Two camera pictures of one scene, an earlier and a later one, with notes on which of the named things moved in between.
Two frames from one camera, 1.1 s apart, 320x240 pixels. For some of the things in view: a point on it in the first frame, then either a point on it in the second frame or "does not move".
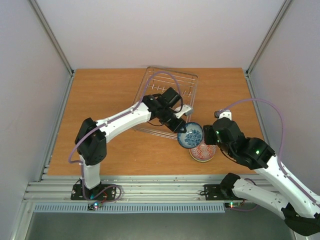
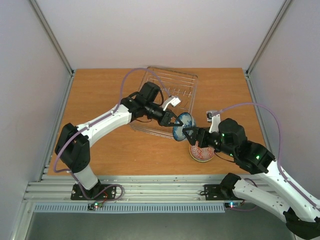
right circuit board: (232, 205) does not move
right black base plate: (217, 192) does not move
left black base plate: (100, 192) does not move
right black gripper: (207, 135) to (200, 137)
